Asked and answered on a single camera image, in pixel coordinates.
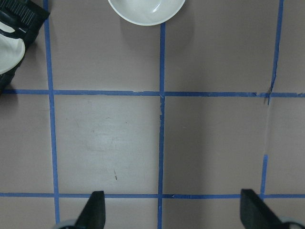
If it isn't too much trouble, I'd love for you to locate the cream white plate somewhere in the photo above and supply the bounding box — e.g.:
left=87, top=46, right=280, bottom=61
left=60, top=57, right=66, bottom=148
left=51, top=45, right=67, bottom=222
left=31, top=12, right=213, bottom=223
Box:
left=0, top=22, right=26, bottom=74

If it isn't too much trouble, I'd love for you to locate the white ceramic bowl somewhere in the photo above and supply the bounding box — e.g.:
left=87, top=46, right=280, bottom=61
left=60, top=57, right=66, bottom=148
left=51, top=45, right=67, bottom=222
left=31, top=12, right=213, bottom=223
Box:
left=108, top=0, right=185, bottom=26

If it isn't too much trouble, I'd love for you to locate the black plate rack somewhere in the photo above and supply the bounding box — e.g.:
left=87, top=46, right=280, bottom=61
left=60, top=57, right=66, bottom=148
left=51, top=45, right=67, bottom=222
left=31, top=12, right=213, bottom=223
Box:
left=0, top=0, right=50, bottom=92

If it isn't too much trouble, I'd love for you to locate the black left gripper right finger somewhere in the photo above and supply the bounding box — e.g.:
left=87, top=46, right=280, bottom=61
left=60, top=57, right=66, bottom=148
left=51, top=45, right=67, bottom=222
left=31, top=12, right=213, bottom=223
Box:
left=240, top=189, right=288, bottom=229

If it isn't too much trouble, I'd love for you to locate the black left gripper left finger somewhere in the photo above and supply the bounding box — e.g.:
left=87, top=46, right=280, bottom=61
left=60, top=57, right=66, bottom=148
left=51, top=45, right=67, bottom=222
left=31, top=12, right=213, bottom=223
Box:
left=74, top=191, right=106, bottom=229

